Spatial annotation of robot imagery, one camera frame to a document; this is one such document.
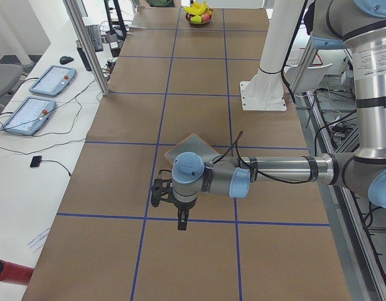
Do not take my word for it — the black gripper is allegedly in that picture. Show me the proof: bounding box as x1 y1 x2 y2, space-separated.
174 200 195 231

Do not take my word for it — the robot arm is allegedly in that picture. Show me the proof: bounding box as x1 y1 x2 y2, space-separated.
166 1 386 230

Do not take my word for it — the grey square plate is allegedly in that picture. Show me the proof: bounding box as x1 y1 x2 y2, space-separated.
165 133 220 165

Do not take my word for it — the wicker fruit basket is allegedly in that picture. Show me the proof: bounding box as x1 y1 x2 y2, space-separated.
185 13 212 25

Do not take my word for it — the small black puck sensor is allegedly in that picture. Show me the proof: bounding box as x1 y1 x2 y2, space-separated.
29 156 42 168

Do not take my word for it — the near teach pendant tablet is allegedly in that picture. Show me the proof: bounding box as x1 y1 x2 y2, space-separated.
1 96 56 136

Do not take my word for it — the teach pendant tablet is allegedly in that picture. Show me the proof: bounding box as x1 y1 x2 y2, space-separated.
28 65 77 97
1 96 56 136

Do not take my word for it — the far teach pendant tablet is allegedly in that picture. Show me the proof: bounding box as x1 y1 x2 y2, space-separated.
28 65 77 97

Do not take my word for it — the red cylinder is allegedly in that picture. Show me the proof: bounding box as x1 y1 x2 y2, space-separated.
0 260 34 285

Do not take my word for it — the white chair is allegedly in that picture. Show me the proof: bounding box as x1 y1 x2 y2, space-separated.
285 48 333 94

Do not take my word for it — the black computer mouse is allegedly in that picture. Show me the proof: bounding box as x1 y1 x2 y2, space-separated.
59 56 74 65

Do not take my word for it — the green pear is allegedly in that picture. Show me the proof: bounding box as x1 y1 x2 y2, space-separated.
189 15 202 24

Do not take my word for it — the red mango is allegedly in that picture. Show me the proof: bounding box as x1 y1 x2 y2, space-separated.
200 13 211 23

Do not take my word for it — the black keyboard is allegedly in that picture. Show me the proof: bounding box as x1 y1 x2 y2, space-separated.
85 24 104 52

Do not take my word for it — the yellow banana upper bunch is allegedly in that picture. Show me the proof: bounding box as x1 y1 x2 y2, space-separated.
190 1 206 9

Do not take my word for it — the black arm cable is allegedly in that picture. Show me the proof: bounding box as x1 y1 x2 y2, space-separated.
211 130 316 184

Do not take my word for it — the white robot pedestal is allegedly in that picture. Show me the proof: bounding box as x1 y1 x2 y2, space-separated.
240 0 307 112

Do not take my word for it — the aluminium frame post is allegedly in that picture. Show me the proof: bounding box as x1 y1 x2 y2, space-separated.
63 0 109 96

